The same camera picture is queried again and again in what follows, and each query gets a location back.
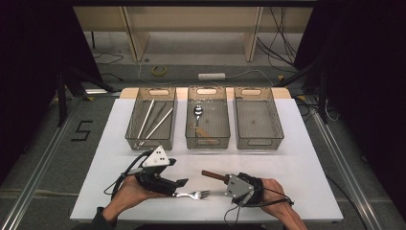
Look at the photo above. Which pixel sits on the white chopstick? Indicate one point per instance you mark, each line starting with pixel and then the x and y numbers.
pixel 146 119
pixel 158 125

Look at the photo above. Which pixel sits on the metal floor rail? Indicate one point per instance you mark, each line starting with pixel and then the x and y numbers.
pixel 351 179
pixel 38 179

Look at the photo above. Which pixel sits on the person's left hand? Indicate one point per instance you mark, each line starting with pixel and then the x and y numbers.
pixel 132 195

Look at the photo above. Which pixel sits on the metal spoon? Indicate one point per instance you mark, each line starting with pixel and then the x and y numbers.
pixel 198 110

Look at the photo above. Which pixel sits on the beige wooden desk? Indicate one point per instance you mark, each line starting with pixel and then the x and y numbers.
pixel 191 19

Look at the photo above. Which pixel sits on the smoky clear plastic bin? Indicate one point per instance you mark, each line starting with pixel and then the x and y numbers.
pixel 220 127
pixel 169 127
pixel 258 127

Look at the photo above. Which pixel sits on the white power strip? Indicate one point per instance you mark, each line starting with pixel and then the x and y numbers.
pixel 211 76

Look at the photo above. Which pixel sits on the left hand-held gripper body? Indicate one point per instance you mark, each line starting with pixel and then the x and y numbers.
pixel 154 180

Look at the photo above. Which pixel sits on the person's dark left sleeve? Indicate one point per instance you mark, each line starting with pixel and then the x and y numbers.
pixel 102 222

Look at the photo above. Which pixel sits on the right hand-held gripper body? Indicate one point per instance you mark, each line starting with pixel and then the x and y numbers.
pixel 242 190

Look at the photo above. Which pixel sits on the black metal stand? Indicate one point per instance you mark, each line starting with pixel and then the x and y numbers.
pixel 61 96
pixel 323 96

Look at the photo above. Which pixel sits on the person's right hand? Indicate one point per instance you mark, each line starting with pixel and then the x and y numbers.
pixel 276 198

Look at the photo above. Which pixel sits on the yellow tape roll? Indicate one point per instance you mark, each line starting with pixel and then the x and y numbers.
pixel 159 70

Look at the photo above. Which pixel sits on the dark curtain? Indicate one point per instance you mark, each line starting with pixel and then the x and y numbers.
pixel 367 80
pixel 32 80

